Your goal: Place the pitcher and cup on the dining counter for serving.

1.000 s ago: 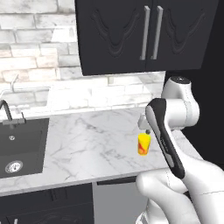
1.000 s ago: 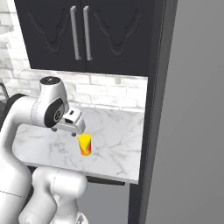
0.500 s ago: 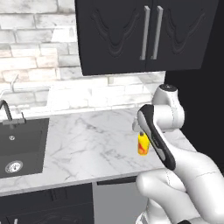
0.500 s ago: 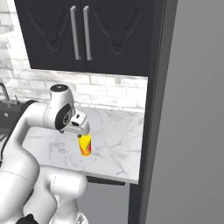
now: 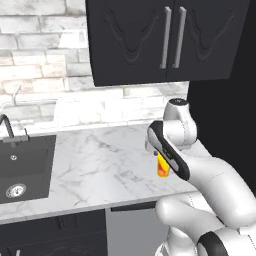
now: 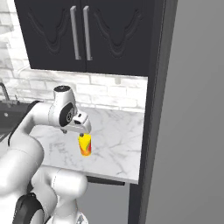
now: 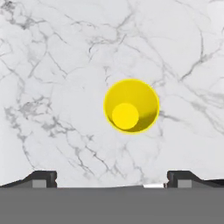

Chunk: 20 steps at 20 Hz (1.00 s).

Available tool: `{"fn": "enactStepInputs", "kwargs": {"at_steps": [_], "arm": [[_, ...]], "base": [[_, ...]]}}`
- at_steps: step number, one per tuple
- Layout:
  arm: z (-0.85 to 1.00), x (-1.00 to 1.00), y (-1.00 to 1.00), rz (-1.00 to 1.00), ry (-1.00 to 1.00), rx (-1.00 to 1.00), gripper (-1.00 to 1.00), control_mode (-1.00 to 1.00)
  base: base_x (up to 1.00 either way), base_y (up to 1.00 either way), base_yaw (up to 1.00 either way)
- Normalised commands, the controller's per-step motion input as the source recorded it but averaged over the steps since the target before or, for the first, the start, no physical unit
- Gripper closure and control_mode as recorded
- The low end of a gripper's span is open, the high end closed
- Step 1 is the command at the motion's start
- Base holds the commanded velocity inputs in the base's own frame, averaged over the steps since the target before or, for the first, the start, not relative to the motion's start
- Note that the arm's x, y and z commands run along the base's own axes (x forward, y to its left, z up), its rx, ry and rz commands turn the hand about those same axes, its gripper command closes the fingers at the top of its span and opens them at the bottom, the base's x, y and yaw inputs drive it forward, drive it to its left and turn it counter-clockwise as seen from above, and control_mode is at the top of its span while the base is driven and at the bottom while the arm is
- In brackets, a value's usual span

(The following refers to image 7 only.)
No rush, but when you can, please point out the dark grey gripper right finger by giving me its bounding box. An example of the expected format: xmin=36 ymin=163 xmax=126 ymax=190
xmin=165 ymin=170 xmax=224 ymax=189

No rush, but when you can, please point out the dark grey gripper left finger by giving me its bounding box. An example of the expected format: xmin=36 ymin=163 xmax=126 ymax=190
xmin=0 ymin=170 xmax=58 ymax=189

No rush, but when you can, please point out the yellow cup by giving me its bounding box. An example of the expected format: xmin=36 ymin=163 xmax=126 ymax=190
xmin=102 ymin=78 xmax=161 ymax=135

